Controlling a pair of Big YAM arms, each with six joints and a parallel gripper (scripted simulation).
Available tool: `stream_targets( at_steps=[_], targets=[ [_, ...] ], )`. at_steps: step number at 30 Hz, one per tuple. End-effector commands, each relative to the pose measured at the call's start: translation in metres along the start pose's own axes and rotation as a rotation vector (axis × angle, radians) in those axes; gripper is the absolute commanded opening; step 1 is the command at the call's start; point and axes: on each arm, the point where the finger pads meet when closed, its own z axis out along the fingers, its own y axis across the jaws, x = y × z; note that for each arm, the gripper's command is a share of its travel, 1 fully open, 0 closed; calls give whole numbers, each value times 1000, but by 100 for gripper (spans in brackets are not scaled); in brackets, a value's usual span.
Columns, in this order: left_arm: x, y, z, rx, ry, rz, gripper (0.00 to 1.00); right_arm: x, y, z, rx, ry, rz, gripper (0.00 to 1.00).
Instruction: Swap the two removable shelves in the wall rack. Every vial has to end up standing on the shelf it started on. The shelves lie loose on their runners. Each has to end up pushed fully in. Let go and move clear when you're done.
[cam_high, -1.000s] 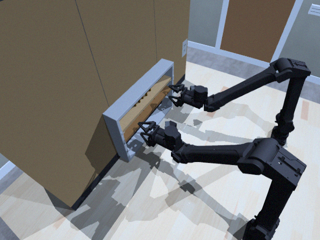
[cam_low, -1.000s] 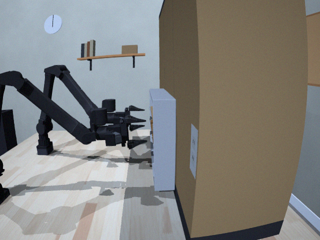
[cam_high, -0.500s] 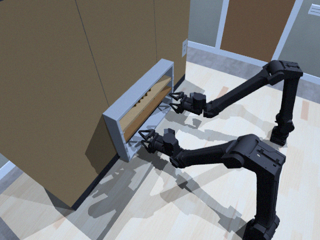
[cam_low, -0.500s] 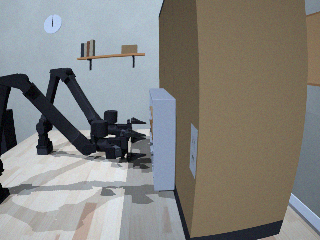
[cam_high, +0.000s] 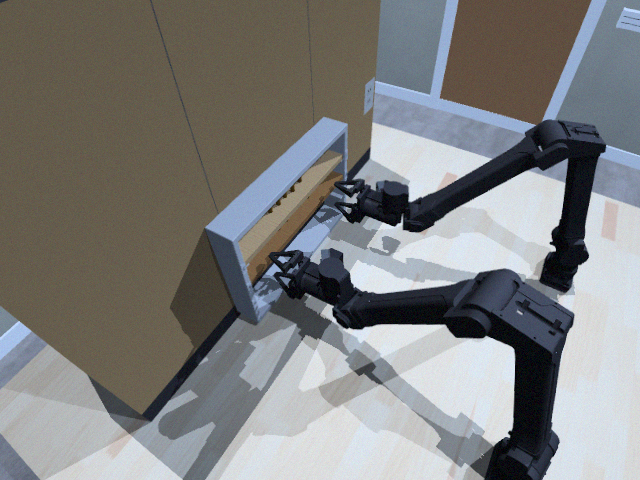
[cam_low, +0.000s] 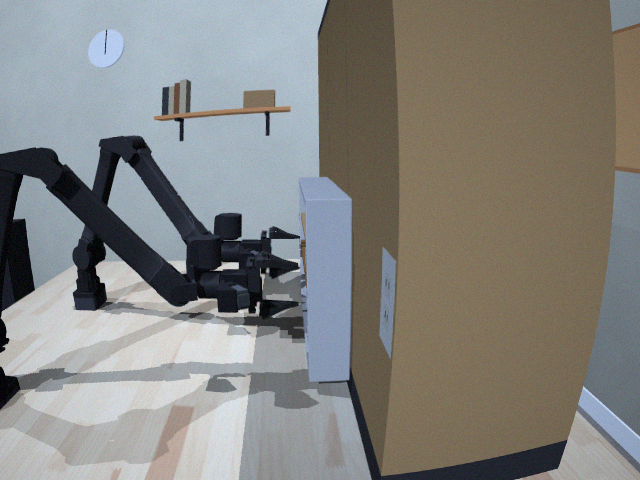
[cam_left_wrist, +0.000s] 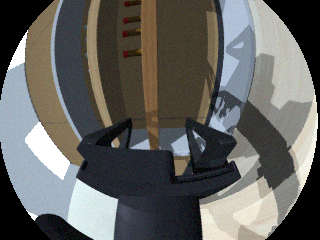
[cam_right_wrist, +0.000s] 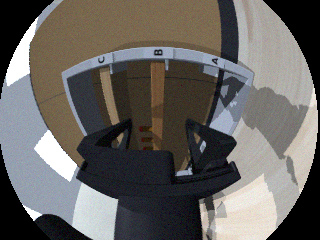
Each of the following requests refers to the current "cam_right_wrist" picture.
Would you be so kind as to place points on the brown wooden shelf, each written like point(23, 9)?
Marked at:
point(158, 90)

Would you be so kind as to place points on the light blue rectangular rack frame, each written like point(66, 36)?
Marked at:
point(81, 95)

